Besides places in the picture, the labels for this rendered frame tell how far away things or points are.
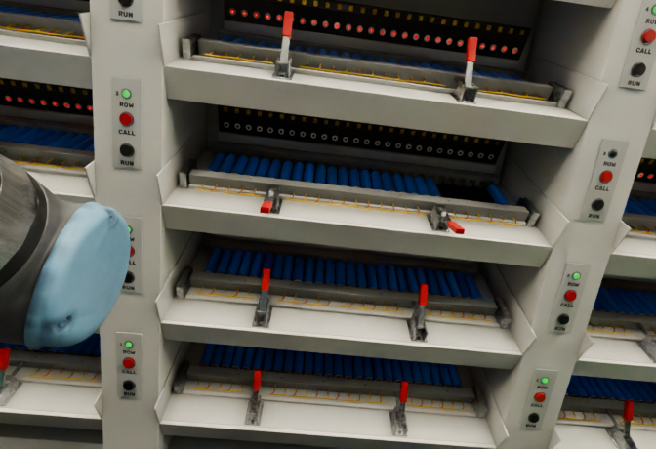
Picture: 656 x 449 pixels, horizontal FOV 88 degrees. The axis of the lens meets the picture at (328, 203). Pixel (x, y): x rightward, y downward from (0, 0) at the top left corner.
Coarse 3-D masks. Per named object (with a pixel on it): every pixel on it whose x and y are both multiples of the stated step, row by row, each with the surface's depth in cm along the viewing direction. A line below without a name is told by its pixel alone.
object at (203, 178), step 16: (192, 176) 54; (208, 176) 54; (224, 176) 54; (240, 176) 55; (224, 192) 53; (240, 192) 53; (288, 192) 55; (304, 192) 55; (320, 192) 55; (336, 192) 55; (352, 192) 55; (368, 192) 55; (384, 192) 56; (400, 192) 57; (368, 208) 54; (416, 208) 56; (448, 208) 56; (464, 208) 56; (480, 208) 56; (496, 208) 56; (512, 208) 57
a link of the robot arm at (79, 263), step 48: (0, 192) 15; (48, 192) 19; (0, 240) 16; (48, 240) 18; (96, 240) 20; (0, 288) 16; (48, 288) 18; (96, 288) 21; (0, 336) 19; (48, 336) 19
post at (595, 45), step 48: (624, 0) 45; (576, 48) 53; (624, 48) 47; (624, 96) 48; (528, 144) 62; (576, 144) 51; (576, 192) 51; (624, 192) 51; (576, 240) 53; (528, 288) 58; (576, 336) 57; (528, 384) 59; (528, 432) 61
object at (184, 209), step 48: (192, 144) 59; (288, 144) 65; (192, 192) 53; (528, 192) 60; (288, 240) 53; (336, 240) 53; (384, 240) 53; (432, 240) 53; (480, 240) 53; (528, 240) 54
